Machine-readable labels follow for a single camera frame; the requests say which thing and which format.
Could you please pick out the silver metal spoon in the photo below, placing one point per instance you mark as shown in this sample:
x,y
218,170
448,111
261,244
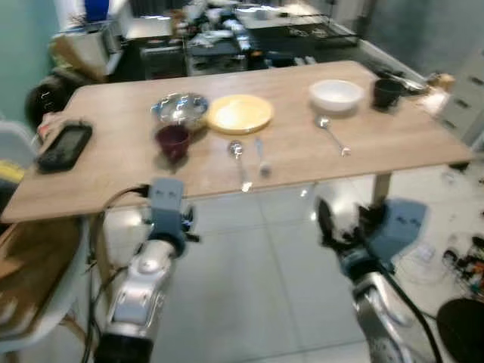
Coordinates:
x,y
324,122
236,149

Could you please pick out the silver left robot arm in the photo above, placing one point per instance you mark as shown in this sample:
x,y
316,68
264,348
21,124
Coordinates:
x,y
144,291

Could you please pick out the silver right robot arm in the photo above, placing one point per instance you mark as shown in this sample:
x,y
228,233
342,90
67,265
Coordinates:
x,y
378,314

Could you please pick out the light wooden table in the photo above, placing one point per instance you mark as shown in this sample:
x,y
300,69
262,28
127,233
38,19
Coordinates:
x,y
302,170

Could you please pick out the dark red cup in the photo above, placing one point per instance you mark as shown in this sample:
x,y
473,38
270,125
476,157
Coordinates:
x,y
173,142

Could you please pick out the shiny steel bowl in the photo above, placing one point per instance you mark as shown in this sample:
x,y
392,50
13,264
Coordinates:
x,y
180,110

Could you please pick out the black cup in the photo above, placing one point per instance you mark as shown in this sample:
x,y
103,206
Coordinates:
x,y
387,94

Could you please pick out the yellow plate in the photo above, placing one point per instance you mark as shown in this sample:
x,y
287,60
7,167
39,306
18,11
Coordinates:
x,y
240,115

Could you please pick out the white bowl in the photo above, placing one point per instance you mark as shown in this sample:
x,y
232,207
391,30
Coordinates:
x,y
336,96

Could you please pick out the brown wooden board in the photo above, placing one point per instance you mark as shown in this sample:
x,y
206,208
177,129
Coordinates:
x,y
435,98

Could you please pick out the metal tongs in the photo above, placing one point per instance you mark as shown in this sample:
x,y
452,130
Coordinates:
x,y
401,80

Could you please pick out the black round stool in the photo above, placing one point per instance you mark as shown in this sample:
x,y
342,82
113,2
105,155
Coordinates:
x,y
463,333

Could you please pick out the grey drawer cabinet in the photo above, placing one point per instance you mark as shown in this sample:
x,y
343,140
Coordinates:
x,y
465,98

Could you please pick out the white chair with brown seat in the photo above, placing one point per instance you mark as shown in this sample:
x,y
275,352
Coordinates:
x,y
30,265

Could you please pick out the cluttered black shelf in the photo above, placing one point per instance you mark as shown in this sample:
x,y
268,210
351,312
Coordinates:
x,y
227,49

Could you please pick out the black bag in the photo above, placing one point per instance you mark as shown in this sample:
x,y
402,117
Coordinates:
x,y
47,98

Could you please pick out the brown cardboard box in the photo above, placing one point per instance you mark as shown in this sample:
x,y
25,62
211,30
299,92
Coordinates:
x,y
79,54

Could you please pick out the blue container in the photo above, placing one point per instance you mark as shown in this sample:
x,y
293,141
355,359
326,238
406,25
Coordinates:
x,y
97,9

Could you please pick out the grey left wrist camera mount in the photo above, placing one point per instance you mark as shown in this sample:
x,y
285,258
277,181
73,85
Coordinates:
x,y
165,204

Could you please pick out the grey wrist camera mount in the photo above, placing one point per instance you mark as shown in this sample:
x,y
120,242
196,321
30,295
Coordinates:
x,y
165,204
401,227

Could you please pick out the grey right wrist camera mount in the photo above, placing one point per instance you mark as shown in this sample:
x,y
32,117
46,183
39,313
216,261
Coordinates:
x,y
401,227

